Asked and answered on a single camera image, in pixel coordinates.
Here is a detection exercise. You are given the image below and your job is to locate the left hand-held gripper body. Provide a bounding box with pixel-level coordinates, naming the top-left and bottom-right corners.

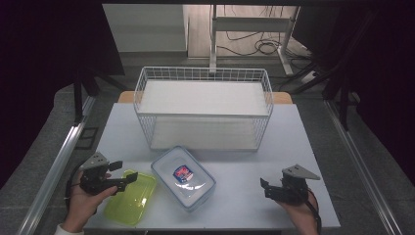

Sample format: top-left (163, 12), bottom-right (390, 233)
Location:
top-left (78, 152), bottom-right (128, 196)

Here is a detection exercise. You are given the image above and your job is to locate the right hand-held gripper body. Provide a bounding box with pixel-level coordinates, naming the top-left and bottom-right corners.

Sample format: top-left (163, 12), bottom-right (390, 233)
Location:
top-left (272, 164), bottom-right (321, 206)

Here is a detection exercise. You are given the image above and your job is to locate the yellow-green plastic container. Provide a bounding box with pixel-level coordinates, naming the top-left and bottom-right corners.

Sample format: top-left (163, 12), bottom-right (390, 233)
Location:
top-left (103, 168), bottom-right (159, 227)

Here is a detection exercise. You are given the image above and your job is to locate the clear blue-rimmed food container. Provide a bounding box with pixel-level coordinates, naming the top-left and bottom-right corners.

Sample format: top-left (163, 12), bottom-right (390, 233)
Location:
top-left (150, 145), bottom-right (217, 212)

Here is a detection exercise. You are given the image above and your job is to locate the white wire rack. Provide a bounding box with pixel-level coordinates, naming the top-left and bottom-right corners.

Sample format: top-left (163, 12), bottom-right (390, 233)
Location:
top-left (132, 66), bottom-right (274, 152)

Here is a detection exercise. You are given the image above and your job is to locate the person's left hand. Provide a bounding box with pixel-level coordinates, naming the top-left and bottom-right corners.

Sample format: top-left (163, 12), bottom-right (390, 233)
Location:
top-left (62, 170), bottom-right (118, 233)

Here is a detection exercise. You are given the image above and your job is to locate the person's right hand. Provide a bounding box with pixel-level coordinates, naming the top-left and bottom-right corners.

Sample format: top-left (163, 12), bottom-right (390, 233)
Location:
top-left (276, 191), bottom-right (320, 235)

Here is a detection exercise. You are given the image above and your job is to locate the black metal stand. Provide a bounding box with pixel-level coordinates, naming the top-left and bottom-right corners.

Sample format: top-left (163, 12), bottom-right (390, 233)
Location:
top-left (72, 67), bottom-right (129, 126)
top-left (287, 48), bottom-right (360, 131)

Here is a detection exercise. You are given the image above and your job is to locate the wooden table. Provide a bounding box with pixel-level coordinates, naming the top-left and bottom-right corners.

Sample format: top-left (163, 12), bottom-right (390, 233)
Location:
top-left (116, 90), bottom-right (294, 106)

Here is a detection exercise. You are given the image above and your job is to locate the white power strip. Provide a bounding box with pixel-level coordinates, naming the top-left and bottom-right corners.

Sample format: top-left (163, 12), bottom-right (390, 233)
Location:
top-left (300, 70), bottom-right (318, 84)

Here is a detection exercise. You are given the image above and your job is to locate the dark curtain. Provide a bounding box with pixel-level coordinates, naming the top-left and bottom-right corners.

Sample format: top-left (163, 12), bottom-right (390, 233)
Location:
top-left (292, 0), bottom-right (415, 185)
top-left (0, 0), bottom-right (125, 190)

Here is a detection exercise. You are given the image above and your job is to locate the white panel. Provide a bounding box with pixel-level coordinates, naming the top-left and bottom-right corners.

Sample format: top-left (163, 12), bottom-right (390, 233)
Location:
top-left (102, 3), bottom-right (189, 53)

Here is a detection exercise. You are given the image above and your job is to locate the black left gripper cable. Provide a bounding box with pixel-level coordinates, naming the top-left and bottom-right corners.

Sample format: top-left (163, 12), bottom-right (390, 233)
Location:
top-left (64, 160), bottom-right (96, 214)

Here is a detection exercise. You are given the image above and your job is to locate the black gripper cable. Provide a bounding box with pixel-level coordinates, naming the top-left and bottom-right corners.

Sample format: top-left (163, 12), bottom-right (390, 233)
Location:
top-left (306, 188), bottom-right (323, 235)
top-left (64, 160), bottom-right (96, 214)

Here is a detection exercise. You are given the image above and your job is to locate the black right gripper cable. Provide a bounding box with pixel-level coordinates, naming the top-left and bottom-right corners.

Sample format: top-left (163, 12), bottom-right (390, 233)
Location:
top-left (306, 188), bottom-right (323, 235)

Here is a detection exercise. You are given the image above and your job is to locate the black floor bracket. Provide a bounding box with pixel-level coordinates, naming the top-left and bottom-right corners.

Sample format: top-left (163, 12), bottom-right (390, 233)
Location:
top-left (75, 126), bottom-right (99, 151)

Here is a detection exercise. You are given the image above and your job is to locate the aluminium rail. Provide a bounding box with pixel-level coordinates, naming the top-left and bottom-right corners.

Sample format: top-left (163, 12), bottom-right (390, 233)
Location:
top-left (16, 96), bottom-right (97, 235)
top-left (324, 99), bottom-right (404, 235)

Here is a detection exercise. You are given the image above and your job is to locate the black floor cable bundle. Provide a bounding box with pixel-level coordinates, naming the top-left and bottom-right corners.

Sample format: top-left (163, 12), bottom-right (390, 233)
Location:
top-left (216, 5), bottom-right (316, 59)

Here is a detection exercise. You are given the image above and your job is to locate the white metal desk frame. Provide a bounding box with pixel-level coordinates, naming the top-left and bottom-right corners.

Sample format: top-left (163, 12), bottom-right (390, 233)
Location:
top-left (208, 4), bottom-right (301, 76)

